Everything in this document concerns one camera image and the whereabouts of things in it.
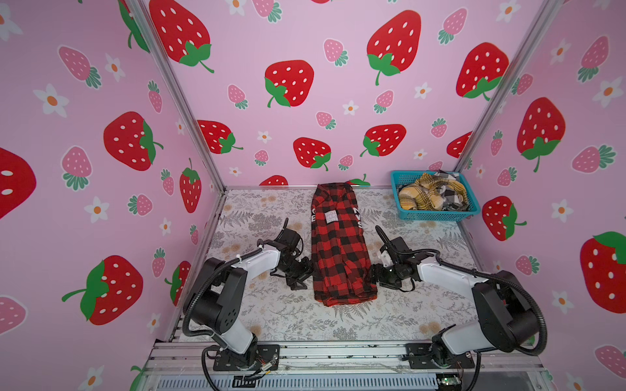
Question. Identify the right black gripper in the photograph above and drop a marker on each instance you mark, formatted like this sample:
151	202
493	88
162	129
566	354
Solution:
376	274

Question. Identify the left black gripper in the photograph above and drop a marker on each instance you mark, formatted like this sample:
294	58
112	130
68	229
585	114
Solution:
307	269

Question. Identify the red black plaid shirt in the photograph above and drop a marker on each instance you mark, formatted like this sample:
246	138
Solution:
339	254

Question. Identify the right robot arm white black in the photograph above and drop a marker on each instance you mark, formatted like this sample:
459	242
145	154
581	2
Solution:
509	319

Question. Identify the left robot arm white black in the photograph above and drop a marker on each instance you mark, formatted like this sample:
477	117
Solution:
213	305

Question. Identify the yellow plaid shirt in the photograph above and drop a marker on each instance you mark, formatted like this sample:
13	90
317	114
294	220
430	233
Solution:
440	191

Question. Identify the teal plastic basket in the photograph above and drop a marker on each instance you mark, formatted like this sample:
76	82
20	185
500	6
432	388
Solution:
399	178

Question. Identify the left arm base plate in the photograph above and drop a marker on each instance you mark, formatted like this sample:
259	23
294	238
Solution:
264	357

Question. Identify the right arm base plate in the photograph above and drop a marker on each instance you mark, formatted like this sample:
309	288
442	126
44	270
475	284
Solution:
429	356

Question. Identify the aluminium rail frame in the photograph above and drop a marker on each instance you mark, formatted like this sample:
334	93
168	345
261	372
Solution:
341	365

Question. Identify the right corner aluminium post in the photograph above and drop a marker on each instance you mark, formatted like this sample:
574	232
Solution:
531	40

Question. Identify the corner aluminium post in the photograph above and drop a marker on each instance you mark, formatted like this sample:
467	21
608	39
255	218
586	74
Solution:
147	29
531	40

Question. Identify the left corner aluminium post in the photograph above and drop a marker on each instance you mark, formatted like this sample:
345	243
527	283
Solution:
147	29

